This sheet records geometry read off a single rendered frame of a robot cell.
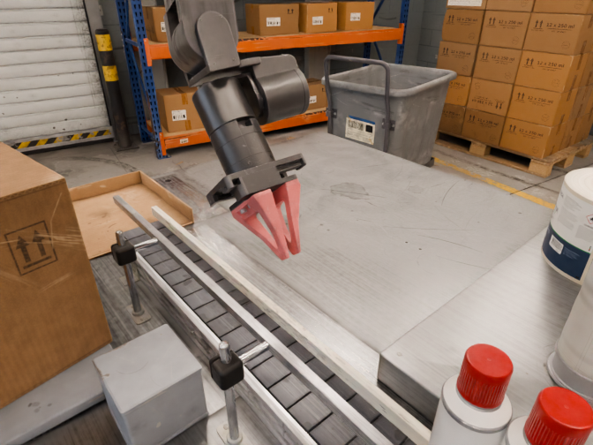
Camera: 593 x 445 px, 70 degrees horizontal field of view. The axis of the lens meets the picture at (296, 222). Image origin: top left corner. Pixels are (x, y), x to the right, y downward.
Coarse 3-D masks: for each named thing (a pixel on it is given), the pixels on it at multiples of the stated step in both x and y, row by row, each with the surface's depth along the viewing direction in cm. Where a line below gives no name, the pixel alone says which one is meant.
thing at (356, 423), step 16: (128, 208) 77; (144, 224) 72; (160, 240) 68; (176, 256) 64; (192, 272) 60; (208, 288) 58; (224, 304) 55; (240, 320) 53; (256, 320) 52; (256, 336) 51; (272, 336) 49; (272, 352) 49; (288, 352) 47; (288, 368) 47; (304, 368) 45; (304, 384) 45; (320, 384) 43; (320, 400) 43; (336, 400) 42; (352, 416) 40; (368, 432) 39
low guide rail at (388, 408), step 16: (160, 208) 88; (176, 224) 82; (192, 240) 77; (208, 256) 72; (224, 272) 69; (240, 288) 67; (256, 288) 65; (256, 304) 64; (272, 304) 61; (288, 320) 58; (304, 336) 56; (320, 352) 54; (336, 368) 52; (352, 368) 51; (352, 384) 51; (368, 384) 49; (368, 400) 49; (384, 400) 47; (384, 416) 48; (400, 416) 46; (416, 432) 44
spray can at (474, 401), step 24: (480, 360) 30; (504, 360) 30; (456, 384) 32; (480, 384) 30; (504, 384) 30; (456, 408) 32; (480, 408) 31; (504, 408) 31; (432, 432) 35; (456, 432) 32; (480, 432) 31; (504, 432) 31
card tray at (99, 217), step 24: (72, 192) 107; (96, 192) 111; (120, 192) 113; (144, 192) 113; (168, 192) 105; (96, 216) 101; (120, 216) 101; (144, 216) 101; (192, 216) 98; (96, 240) 92
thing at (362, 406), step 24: (144, 240) 83; (168, 264) 76; (192, 288) 70; (216, 312) 65; (264, 312) 65; (240, 336) 61; (288, 336) 61; (264, 360) 57; (312, 360) 57; (264, 384) 53; (288, 384) 53; (336, 384) 53; (288, 408) 50; (312, 408) 50; (360, 408) 50; (312, 432) 48; (336, 432) 48; (384, 432) 48
